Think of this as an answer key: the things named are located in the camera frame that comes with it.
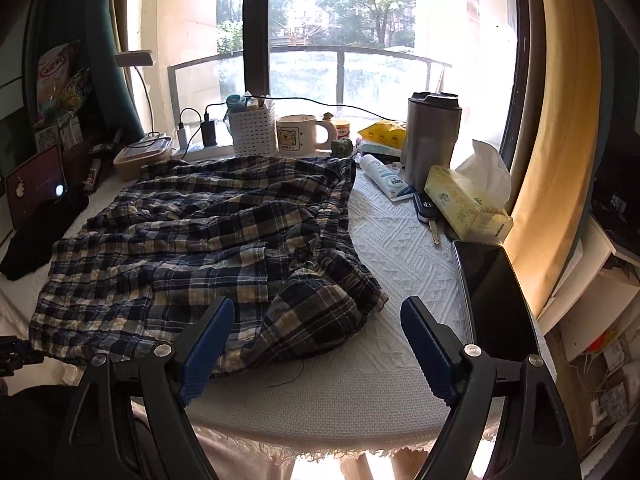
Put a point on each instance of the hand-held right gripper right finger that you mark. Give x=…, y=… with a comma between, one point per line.
x=430, y=352

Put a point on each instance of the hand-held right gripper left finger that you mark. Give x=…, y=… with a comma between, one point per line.
x=210, y=347

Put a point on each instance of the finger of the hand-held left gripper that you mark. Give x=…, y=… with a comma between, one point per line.
x=22, y=355

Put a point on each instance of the plaid flannel shirt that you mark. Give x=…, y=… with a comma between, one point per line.
x=200, y=240

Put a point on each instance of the black tablet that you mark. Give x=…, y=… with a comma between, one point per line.
x=495, y=290

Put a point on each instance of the white textured tablecloth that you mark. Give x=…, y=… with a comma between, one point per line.
x=400, y=260

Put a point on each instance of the black cloth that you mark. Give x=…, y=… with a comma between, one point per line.
x=40, y=240

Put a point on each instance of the black car key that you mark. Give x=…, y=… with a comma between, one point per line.
x=426, y=207

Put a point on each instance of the yellow tissue box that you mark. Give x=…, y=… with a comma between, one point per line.
x=462, y=200

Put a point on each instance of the red laptop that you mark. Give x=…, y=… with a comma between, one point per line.
x=35, y=187

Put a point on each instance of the cluttered white shelf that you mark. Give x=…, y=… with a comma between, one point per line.
x=595, y=285

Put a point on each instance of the white power strip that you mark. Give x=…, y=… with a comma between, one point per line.
x=212, y=150

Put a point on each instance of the lidded food container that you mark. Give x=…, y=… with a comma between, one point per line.
x=140, y=160

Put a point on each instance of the wet wipes pack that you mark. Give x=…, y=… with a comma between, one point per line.
x=380, y=150

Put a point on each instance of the steel tumbler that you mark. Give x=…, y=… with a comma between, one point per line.
x=429, y=140

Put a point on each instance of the white charger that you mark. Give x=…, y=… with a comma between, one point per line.
x=182, y=136

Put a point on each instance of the black charger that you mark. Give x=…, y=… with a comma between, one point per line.
x=209, y=133

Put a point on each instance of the white perforated basket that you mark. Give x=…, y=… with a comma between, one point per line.
x=254, y=134

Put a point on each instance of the small white bear box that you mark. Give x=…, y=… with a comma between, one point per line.
x=48, y=137

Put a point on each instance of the small green ornament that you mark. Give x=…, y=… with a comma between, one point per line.
x=343, y=149

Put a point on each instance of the yellow packet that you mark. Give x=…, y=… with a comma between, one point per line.
x=382, y=132

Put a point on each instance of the cream bear mug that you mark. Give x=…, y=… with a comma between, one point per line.
x=296, y=135

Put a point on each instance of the small white green box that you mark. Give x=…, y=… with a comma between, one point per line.
x=71, y=130

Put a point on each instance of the small red yellow jar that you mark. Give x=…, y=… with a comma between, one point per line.
x=343, y=130

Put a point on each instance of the teal bottle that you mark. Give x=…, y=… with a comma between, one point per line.
x=234, y=104

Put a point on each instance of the small packet in basket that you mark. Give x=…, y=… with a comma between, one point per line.
x=260, y=103

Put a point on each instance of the yellow curtain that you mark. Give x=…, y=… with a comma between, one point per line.
x=555, y=135

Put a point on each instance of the green snack bag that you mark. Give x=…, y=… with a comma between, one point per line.
x=80, y=90

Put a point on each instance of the pink snack bag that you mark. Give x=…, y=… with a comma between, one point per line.
x=55, y=72

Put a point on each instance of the white desk lamp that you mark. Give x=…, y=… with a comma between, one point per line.
x=135, y=58

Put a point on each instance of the balcony railing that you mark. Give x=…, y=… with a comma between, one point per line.
x=310, y=51

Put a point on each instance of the teal curtain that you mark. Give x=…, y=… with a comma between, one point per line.
x=107, y=35

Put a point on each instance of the dark window frame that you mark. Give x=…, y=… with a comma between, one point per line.
x=256, y=25

